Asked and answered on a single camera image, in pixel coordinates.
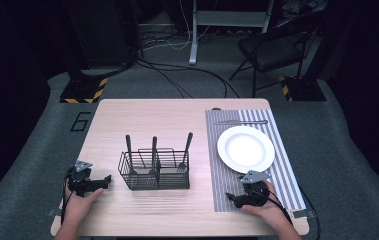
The grey striped placemat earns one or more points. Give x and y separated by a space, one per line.
220 186

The grey tape piece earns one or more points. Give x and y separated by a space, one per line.
303 213
54 212

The yellow-black striped stand base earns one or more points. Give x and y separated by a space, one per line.
82 90
305 90

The small brown knob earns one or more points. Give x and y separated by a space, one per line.
215 108

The black folding chair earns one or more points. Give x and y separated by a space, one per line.
273 50

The silver table knife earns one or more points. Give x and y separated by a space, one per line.
240 122

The person's right hand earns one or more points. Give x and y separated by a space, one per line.
270 210

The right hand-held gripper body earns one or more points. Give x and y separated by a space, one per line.
255 193

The white round plate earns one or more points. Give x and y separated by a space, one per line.
245 149

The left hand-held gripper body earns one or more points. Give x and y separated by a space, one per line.
78 180

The white metal stand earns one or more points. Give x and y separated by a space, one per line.
193 40

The black cabinet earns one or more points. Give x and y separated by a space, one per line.
103 30

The person's left hand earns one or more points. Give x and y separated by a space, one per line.
77 206

